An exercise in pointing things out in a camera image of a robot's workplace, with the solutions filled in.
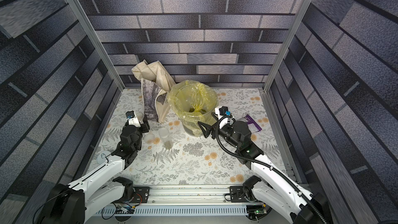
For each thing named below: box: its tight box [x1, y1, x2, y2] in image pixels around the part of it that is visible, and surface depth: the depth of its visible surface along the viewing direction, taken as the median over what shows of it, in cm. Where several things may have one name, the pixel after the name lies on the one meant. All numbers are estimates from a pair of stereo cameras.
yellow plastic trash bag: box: [167, 79, 219, 138], surface depth 86 cm
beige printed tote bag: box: [131, 60, 177, 123], surface depth 100 cm
